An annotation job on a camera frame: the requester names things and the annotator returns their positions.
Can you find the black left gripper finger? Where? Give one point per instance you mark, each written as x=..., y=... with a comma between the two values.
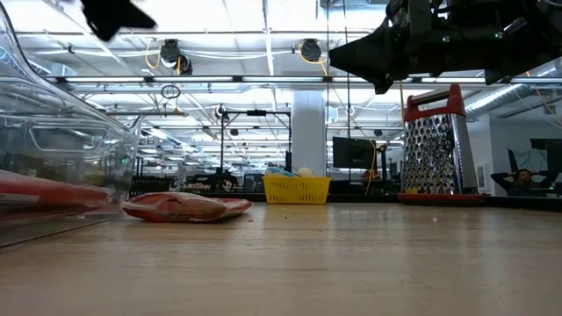
x=114, y=17

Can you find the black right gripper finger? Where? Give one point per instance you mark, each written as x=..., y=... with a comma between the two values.
x=369, y=57

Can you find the clear plastic container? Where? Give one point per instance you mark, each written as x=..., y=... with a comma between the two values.
x=66, y=145

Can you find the red snack packet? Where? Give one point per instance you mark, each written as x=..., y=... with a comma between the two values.
x=175, y=208
x=57, y=193

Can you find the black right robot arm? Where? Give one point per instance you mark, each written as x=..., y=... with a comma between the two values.
x=535, y=44

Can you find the white column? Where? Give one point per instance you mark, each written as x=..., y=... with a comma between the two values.
x=309, y=131

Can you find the black monitor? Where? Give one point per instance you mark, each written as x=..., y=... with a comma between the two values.
x=351, y=153

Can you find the yellow plastic basket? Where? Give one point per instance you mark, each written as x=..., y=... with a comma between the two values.
x=296, y=191

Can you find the person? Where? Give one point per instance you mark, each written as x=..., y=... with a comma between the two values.
x=524, y=186

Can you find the black mesh bench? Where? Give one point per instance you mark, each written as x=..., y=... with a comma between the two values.
x=151, y=186

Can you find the silver ventilation duct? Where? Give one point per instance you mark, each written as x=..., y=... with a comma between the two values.
x=496, y=98

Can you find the black stand frame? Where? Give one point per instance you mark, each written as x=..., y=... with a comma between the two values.
x=257, y=112

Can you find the black aluminium table frame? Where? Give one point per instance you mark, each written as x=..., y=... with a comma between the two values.
x=518, y=203

